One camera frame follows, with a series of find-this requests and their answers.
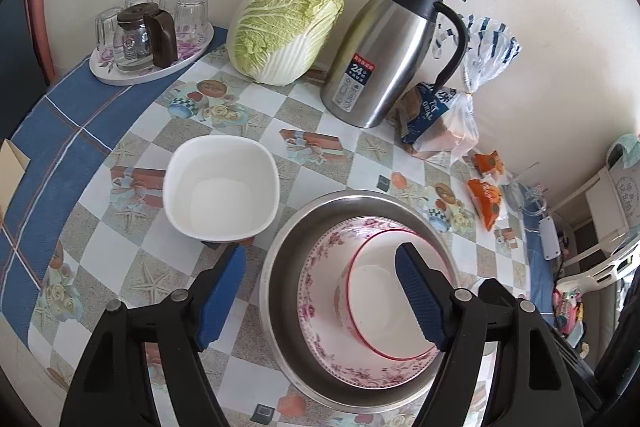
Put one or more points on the white plastic chair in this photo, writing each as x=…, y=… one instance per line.
x=607, y=207

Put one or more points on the white square bowl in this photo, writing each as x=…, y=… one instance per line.
x=220, y=197

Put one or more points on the colourful toy clutter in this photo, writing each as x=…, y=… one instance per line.
x=569, y=309

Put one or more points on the cardboard piece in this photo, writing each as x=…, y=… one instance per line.
x=10, y=177

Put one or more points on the orange snack packet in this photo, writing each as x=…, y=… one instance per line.
x=487, y=163
x=485, y=202

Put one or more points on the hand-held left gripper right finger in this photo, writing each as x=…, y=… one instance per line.
x=420, y=302

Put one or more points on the white power adapter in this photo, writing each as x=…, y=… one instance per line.
x=548, y=237

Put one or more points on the stainless steel basin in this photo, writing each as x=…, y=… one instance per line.
x=282, y=307

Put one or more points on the napa cabbage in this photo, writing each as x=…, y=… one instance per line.
x=285, y=27

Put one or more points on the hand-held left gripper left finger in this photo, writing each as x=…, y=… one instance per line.
x=220, y=302

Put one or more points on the red-rimmed white bowl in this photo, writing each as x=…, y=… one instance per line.
x=380, y=302

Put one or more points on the pink floral bowl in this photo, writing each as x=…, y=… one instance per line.
x=320, y=307

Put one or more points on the pink wooden post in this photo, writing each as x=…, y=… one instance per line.
x=40, y=17

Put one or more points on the bagged sliced bread loaf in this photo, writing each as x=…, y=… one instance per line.
x=440, y=127

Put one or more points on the patterned checkered tablecloth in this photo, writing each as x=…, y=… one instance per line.
x=100, y=232

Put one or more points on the white floral oval tray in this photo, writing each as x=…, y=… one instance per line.
x=105, y=74

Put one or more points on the stainless steel thermos jug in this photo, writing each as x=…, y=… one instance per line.
x=375, y=57

